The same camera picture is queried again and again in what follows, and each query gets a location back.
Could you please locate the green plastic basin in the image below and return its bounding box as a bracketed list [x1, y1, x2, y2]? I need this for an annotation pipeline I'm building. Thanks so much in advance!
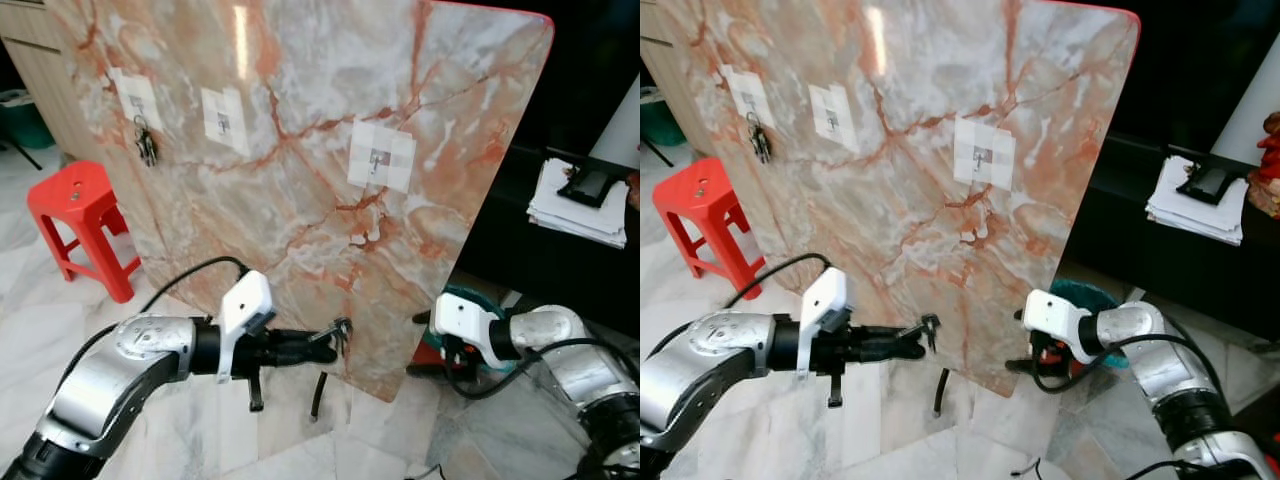
[0, 88, 56, 151]
[640, 88, 686, 149]

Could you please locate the black phone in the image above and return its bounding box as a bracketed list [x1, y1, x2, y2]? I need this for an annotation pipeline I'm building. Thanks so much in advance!
[1177, 165, 1241, 206]
[557, 165, 621, 209]

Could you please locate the black low TV console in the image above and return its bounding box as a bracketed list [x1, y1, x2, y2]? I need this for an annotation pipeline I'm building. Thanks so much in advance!
[1060, 135, 1280, 336]
[440, 140, 641, 336]

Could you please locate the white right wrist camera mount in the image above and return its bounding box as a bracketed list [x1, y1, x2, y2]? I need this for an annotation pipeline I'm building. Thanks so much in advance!
[432, 292, 506, 369]
[1022, 288, 1096, 363]

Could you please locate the white paper stack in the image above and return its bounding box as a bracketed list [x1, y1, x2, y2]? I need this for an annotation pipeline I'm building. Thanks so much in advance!
[526, 158, 631, 249]
[1145, 155, 1251, 246]

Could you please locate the red plastic stool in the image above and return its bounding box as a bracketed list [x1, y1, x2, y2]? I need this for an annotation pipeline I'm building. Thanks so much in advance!
[652, 157, 766, 301]
[27, 160, 143, 304]

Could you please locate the pink marble table board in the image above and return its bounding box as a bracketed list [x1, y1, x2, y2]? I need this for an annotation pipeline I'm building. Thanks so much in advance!
[640, 0, 1143, 399]
[45, 0, 556, 403]

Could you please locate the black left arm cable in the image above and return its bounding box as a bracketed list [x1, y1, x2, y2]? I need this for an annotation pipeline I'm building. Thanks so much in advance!
[722, 252, 833, 311]
[62, 255, 253, 386]

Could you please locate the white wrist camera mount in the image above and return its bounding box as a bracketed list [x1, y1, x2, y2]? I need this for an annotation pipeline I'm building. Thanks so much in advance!
[795, 267, 851, 379]
[214, 270, 277, 386]
[432, 292, 506, 369]
[1022, 288, 1096, 363]

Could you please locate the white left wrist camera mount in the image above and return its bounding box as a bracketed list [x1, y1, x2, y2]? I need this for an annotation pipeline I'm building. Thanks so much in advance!
[795, 267, 851, 379]
[214, 270, 277, 386]

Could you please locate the white tape patch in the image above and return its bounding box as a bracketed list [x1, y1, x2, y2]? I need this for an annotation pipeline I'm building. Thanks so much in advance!
[953, 117, 1017, 191]
[347, 120, 417, 194]
[202, 87, 249, 156]
[108, 68, 163, 131]
[808, 85, 859, 153]
[722, 65, 776, 131]

